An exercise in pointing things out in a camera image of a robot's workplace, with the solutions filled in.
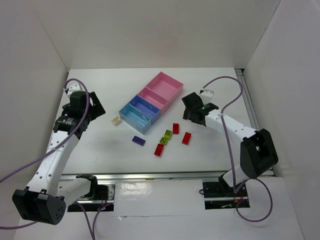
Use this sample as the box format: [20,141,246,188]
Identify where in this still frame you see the red lego brick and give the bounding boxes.
[154,143,165,157]
[172,123,180,135]
[181,132,192,145]

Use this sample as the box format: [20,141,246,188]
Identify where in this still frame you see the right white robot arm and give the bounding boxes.
[182,92,279,190]

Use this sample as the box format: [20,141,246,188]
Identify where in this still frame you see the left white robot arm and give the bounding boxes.
[12,90,106,225]

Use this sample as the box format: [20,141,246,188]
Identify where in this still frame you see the large pink container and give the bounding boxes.
[146,71,184,116]

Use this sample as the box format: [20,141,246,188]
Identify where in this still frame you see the upper green lego brick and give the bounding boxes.
[163,129,173,141]

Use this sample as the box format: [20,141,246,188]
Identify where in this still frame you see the green lego brick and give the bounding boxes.
[163,129,173,141]
[159,137,168,146]

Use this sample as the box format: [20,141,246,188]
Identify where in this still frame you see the small pink container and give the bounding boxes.
[138,87,168,108]

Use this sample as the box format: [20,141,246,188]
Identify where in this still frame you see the lower green lego brick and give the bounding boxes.
[159,137,168,146]

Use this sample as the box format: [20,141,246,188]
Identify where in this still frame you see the tan lego brick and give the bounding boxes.
[111,116,122,126]

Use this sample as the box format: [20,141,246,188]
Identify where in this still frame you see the purple blue container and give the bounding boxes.
[129,95,161,125]

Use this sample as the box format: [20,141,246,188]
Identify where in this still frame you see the light blue container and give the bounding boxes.
[119,103,152,135]

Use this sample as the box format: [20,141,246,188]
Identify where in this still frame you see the purple lego plate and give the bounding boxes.
[132,136,146,146]

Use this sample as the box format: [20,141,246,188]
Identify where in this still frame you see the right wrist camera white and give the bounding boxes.
[199,88,214,105]

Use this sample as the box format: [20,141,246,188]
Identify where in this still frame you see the aluminium right rail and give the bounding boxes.
[234,68,260,130]

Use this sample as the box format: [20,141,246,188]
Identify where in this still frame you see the aluminium rail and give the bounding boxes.
[59,170,226,182]
[234,68,260,130]

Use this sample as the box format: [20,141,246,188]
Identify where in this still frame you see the aluminium front rail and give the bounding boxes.
[59,170,226,182]

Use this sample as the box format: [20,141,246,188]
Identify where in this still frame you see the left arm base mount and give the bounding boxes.
[76,183,116,212]

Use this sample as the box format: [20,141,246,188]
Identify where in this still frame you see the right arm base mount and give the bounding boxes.
[198,181,250,210]

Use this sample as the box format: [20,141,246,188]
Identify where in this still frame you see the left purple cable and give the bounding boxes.
[0,78,106,240]

